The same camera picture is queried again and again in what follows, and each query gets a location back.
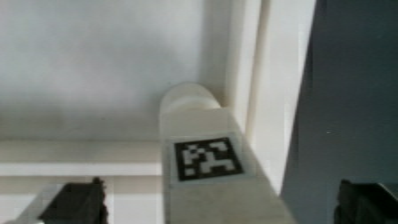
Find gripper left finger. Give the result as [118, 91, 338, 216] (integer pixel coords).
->
[15, 177, 113, 224]

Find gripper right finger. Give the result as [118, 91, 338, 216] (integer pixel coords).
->
[335, 180, 398, 224]

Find white square table top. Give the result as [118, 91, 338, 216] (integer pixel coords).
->
[0, 0, 317, 224]

